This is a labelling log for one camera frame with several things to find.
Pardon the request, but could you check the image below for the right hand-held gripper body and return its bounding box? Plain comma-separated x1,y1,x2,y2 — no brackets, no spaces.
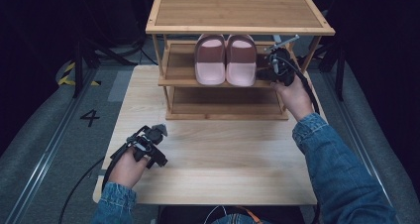
263,34,297,87

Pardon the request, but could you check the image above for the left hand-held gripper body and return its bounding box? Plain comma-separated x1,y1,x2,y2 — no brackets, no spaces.
126,123,168,163

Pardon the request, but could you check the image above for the pink slipper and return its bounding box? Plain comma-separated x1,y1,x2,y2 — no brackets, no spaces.
193,34,227,86
225,34,259,87

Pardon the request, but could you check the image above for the wooden three-tier shoe rack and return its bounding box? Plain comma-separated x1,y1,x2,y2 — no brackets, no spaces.
145,0,337,121

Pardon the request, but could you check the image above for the person's left hand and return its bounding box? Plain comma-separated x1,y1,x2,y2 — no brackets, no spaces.
107,147,151,189

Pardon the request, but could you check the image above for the person's right hand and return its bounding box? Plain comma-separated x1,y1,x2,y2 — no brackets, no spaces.
269,74,315,123

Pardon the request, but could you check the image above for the black metal stand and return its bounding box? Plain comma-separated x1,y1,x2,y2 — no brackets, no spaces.
70,35,138,99
296,39,349,102

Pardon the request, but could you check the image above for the grey tape patch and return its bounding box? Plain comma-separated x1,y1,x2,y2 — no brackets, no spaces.
106,69,134,103

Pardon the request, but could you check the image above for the yellow black striped tape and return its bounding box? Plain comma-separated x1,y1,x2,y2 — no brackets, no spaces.
57,61,102,87

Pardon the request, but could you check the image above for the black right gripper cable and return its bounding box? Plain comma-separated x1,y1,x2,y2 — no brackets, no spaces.
282,56,322,117

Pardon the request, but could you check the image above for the thick black left gripper cable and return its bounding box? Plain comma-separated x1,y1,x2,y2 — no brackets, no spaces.
101,126,147,190

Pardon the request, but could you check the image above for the thin white cable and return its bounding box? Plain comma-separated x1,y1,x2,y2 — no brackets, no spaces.
203,205,230,224

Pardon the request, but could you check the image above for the thin black cable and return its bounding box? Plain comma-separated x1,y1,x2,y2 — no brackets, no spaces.
57,157,106,224

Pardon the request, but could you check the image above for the metal floor rail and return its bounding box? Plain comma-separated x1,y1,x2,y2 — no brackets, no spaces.
3,68,98,224

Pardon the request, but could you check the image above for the orange strap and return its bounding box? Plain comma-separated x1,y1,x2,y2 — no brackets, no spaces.
240,205,265,224

